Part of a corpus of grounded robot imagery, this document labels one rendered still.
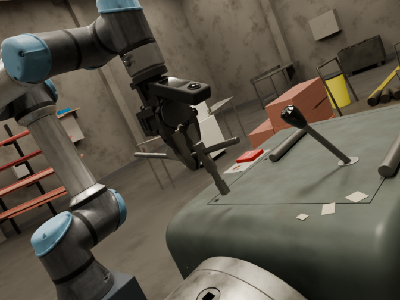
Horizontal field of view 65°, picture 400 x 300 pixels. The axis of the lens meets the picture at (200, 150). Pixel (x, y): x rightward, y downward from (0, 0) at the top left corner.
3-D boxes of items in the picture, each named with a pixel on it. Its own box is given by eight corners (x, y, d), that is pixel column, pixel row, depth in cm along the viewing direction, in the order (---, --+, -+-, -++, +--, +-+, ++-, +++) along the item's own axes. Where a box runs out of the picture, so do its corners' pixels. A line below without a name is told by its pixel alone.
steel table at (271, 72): (308, 85, 1118) (297, 56, 1099) (281, 103, 984) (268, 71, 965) (289, 91, 1175) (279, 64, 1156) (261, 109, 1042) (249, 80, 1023)
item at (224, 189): (233, 189, 62) (203, 138, 60) (226, 196, 60) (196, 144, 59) (225, 191, 63) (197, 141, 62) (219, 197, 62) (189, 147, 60)
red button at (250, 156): (249, 157, 94) (246, 150, 93) (265, 155, 89) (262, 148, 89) (237, 166, 90) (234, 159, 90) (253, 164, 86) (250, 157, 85)
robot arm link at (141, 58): (164, 39, 60) (130, 48, 55) (174, 62, 61) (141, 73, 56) (143, 53, 65) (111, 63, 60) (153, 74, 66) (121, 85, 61)
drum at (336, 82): (335, 105, 670) (325, 76, 658) (355, 99, 640) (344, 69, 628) (328, 111, 643) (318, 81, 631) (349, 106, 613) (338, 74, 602)
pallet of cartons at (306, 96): (251, 165, 518) (231, 118, 503) (290, 132, 612) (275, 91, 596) (309, 156, 441) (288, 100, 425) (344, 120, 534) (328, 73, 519)
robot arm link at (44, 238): (42, 278, 85) (17, 236, 83) (83, 247, 95) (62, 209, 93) (62, 281, 78) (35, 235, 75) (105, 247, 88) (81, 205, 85)
